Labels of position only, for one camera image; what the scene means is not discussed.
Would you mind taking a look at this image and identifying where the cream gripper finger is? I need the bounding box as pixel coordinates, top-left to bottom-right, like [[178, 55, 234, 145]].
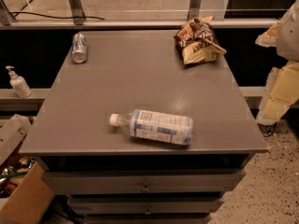
[[255, 22, 279, 48], [256, 61, 299, 125]]

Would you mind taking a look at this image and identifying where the clear bottle with blue label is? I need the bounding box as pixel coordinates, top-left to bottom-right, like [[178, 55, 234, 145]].
[[109, 109, 193, 146]]

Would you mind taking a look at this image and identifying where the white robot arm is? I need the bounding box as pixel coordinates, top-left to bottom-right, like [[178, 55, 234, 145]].
[[255, 0, 299, 125]]

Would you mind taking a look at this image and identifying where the white pump dispenser bottle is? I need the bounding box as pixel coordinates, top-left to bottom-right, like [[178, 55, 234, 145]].
[[6, 65, 32, 98]]

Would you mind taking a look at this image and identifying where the brown and cream snack bag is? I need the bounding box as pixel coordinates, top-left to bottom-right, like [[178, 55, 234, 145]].
[[174, 16, 226, 65]]

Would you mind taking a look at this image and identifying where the top grey drawer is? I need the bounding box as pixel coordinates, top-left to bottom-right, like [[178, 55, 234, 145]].
[[42, 169, 246, 195]]

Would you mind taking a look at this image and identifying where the grey drawer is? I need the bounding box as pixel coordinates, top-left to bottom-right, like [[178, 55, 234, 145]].
[[42, 169, 246, 195], [68, 196, 223, 215]]

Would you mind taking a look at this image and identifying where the middle grey drawer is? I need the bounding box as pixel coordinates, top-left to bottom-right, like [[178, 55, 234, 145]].
[[68, 196, 223, 215]]

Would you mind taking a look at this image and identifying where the silver drink can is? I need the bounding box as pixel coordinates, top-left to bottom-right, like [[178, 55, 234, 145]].
[[71, 33, 88, 63]]

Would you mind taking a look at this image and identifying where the grey drawer cabinet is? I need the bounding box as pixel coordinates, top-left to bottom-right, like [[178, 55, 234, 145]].
[[21, 31, 266, 224]]

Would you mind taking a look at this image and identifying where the brown cardboard box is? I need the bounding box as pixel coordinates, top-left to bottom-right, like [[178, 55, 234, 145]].
[[0, 114, 54, 224]]

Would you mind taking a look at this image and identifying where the grey metal railing frame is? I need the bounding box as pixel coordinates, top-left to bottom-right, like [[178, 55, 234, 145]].
[[0, 0, 299, 31]]

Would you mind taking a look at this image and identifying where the black cable on floor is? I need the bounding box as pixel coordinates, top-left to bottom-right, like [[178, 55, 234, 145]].
[[8, 10, 106, 21]]

